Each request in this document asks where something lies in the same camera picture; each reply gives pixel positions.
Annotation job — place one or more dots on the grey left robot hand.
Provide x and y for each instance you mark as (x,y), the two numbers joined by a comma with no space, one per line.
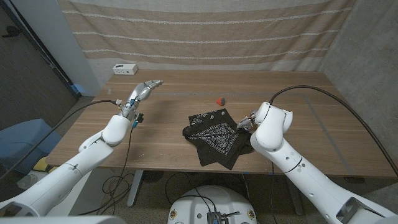
(136,95)

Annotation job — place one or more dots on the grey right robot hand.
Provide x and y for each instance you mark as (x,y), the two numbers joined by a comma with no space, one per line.
(247,122)

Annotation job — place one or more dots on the black paisley bandana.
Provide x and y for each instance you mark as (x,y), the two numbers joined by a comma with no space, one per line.
(217,140)

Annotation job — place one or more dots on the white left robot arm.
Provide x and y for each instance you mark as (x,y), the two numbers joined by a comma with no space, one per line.
(62,180)

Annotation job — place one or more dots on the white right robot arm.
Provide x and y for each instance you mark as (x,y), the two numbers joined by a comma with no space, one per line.
(298,168)

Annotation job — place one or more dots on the red toy strawberry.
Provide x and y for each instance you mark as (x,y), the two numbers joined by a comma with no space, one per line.
(220,101)

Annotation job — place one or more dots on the white power strip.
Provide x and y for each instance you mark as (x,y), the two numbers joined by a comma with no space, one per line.
(125,69)

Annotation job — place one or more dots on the beige striped backdrop cloth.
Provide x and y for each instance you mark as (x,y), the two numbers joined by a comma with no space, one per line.
(202,31)

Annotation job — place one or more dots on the grey table leg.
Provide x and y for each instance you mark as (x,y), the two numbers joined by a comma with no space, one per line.
(295,205)
(134,189)

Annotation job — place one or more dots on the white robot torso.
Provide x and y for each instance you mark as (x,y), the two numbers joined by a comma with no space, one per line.
(192,205)

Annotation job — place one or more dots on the grey electronics box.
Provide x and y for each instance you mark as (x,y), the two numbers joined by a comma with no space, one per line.
(214,217)

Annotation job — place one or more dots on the yellow cushion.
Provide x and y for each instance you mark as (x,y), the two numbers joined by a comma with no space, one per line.
(53,169)
(40,164)

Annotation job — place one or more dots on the blue upholstered chair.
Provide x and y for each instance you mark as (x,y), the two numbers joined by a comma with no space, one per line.
(25,140)

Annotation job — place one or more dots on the white sneaker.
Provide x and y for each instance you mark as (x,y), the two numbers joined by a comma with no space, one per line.
(26,182)

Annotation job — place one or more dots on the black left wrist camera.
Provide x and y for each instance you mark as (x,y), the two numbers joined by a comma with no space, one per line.
(139,118)

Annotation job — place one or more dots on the black door frame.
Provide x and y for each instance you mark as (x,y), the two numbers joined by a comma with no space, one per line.
(63,76)

